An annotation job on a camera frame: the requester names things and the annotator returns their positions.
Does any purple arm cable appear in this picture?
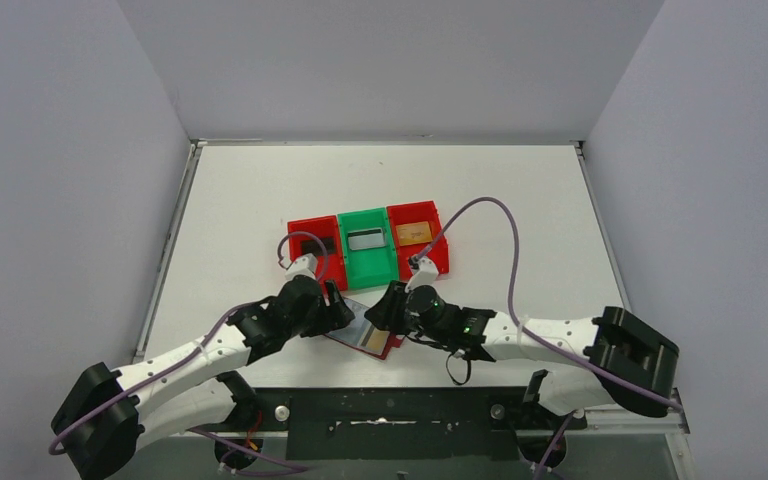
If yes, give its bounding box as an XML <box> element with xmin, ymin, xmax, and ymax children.
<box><xmin>47</xmin><ymin>231</ymin><xmax>332</xmax><ymax>478</ymax></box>
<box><xmin>407</xmin><ymin>196</ymin><xmax>685</xmax><ymax>480</ymax></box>

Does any red plastic bin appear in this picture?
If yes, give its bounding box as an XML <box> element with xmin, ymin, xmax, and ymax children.
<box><xmin>287</xmin><ymin>215</ymin><xmax>348</xmax><ymax>291</ymax></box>
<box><xmin>386</xmin><ymin>200</ymin><xmax>443</xmax><ymax>281</ymax></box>

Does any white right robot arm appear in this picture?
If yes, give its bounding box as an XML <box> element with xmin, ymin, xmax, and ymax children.
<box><xmin>365</xmin><ymin>281</ymin><xmax>681</xmax><ymax>427</ymax></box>

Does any green plastic bin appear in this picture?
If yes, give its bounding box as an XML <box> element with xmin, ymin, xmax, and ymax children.
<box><xmin>337</xmin><ymin>207</ymin><xmax>399</xmax><ymax>290</ymax></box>

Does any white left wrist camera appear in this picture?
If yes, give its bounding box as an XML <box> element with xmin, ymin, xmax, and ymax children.
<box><xmin>284</xmin><ymin>254</ymin><xmax>319</xmax><ymax>281</ymax></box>

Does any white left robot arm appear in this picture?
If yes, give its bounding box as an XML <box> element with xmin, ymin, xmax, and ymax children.
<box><xmin>48</xmin><ymin>275</ymin><xmax>355</xmax><ymax>479</ymax></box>

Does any silver card in bin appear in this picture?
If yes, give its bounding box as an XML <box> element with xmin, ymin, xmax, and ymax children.
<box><xmin>346</xmin><ymin>228</ymin><xmax>387</xmax><ymax>251</ymax></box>

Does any aluminium table edge rail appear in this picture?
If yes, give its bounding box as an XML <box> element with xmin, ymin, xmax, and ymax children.
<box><xmin>132</xmin><ymin>139</ymin><xmax>205</xmax><ymax>363</ymax></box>

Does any gold card in bin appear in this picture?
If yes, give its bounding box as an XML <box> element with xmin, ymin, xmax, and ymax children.
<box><xmin>394</xmin><ymin>221</ymin><xmax>434</xmax><ymax>248</ymax></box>

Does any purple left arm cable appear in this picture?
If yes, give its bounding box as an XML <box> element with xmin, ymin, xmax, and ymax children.
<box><xmin>47</xmin><ymin>231</ymin><xmax>332</xmax><ymax>478</ymax></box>

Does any red leather card holder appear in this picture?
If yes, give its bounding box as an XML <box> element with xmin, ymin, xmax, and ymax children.
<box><xmin>325</xmin><ymin>298</ymin><xmax>403</xmax><ymax>360</ymax></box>

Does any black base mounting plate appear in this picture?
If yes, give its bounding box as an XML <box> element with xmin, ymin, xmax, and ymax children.
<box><xmin>206</xmin><ymin>387</ymin><xmax>563</xmax><ymax>462</ymax></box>

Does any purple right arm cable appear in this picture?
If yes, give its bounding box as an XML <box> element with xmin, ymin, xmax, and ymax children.
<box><xmin>407</xmin><ymin>196</ymin><xmax>685</xmax><ymax>480</ymax></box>

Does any black card in bin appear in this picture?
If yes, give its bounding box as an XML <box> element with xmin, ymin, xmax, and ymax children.
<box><xmin>299</xmin><ymin>237</ymin><xmax>337</xmax><ymax>257</ymax></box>

